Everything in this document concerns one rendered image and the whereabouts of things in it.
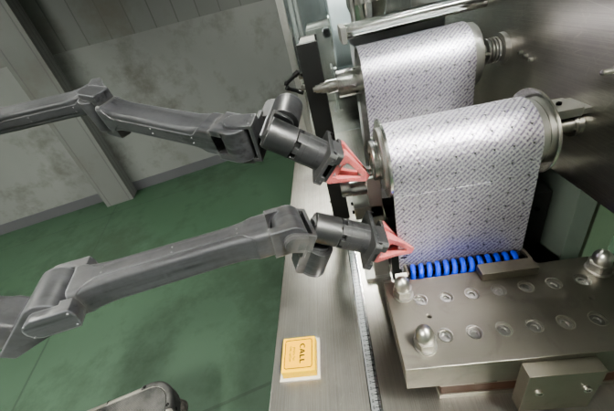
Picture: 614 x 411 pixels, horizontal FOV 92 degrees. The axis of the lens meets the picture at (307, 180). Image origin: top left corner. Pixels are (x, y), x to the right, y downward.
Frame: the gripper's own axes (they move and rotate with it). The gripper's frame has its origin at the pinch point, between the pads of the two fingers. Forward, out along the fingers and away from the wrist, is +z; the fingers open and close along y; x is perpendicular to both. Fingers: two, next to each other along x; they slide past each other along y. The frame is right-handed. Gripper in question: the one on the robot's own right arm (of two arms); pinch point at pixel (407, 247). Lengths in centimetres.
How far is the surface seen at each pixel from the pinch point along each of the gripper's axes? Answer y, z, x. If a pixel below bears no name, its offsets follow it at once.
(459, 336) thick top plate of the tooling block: 15.8, 5.1, -2.2
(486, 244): 0.3, 13.7, 5.5
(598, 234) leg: -13, 52, 7
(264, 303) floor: -73, -12, -129
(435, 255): 0.3, 5.8, 0.0
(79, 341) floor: -63, -121, -188
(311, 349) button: 9.5, -13.0, -24.0
